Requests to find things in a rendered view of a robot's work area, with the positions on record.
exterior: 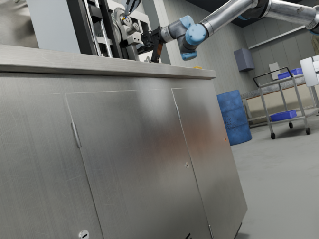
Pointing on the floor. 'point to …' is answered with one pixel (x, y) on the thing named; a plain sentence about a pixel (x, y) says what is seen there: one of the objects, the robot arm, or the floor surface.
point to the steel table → (276, 89)
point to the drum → (234, 117)
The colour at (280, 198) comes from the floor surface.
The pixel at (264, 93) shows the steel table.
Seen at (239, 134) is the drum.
